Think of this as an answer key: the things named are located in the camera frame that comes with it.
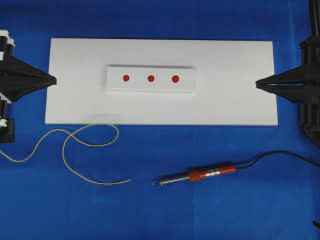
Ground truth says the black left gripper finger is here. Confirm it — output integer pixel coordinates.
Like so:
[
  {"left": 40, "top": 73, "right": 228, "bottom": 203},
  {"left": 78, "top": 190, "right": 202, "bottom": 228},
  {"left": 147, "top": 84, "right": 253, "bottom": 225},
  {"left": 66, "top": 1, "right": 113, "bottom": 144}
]
[
  {"left": 0, "top": 80, "right": 57, "bottom": 102},
  {"left": 0, "top": 54, "right": 57, "bottom": 81}
]

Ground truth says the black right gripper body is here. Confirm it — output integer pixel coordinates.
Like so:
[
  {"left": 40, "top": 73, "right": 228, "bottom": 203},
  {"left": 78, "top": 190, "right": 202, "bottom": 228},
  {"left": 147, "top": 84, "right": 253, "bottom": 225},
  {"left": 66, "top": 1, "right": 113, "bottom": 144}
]
[{"left": 299, "top": 36, "right": 320, "bottom": 140}]

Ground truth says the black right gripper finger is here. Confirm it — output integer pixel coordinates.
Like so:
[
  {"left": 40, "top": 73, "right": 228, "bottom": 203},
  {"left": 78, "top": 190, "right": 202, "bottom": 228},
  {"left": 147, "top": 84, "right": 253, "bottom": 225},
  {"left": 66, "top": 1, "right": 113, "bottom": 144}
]
[
  {"left": 255, "top": 65, "right": 320, "bottom": 85},
  {"left": 256, "top": 85, "right": 320, "bottom": 104}
]

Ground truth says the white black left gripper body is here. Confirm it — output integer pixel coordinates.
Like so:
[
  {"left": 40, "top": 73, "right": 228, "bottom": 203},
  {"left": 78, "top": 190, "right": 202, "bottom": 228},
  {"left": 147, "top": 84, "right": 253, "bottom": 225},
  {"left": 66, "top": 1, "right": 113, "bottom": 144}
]
[{"left": 0, "top": 29, "right": 16, "bottom": 128}]

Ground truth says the yellow solder wire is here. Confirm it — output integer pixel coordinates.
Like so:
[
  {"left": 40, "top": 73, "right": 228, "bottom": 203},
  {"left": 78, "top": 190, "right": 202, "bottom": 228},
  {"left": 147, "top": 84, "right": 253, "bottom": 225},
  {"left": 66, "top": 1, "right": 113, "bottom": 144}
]
[{"left": 0, "top": 122, "right": 132, "bottom": 186}]

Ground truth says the red handled soldering iron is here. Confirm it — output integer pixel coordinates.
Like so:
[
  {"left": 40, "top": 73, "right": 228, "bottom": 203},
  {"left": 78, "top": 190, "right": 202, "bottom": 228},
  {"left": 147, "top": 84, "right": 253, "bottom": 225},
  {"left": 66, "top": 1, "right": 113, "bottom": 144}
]
[{"left": 152, "top": 166, "right": 236, "bottom": 185}]

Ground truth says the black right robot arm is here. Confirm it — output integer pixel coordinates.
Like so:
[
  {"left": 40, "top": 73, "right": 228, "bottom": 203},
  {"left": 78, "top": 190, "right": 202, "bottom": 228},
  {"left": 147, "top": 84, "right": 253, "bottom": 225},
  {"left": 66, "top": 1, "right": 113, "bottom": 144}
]
[{"left": 255, "top": 0, "right": 320, "bottom": 146}]

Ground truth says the large white foam board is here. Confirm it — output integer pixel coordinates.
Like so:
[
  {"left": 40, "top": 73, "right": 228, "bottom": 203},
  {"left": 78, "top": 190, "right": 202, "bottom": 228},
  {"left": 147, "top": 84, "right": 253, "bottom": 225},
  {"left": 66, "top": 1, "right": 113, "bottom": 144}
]
[{"left": 45, "top": 38, "right": 278, "bottom": 126}]

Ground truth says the small raised white board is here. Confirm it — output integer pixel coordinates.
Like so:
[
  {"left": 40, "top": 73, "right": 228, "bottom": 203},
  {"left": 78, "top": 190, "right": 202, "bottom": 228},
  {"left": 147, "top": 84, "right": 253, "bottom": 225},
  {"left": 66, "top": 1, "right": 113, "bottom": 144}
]
[{"left": 106, "top": 65, "right": 196, "bottom": 93}]

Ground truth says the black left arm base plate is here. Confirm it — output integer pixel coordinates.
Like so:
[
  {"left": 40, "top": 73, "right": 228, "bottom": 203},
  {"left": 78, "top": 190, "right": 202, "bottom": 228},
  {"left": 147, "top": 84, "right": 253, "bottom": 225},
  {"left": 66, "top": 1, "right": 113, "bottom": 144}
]
[{"left": 0, "top": 118, "right": 15, "bottom": 144}]

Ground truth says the black soldering iron cable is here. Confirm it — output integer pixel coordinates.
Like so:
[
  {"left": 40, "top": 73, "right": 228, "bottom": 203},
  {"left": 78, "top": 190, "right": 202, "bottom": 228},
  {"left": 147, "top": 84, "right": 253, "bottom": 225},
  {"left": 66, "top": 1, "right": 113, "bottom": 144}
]
[{"left": 234, "top": 149, "right": 320, "bottom": 171}]

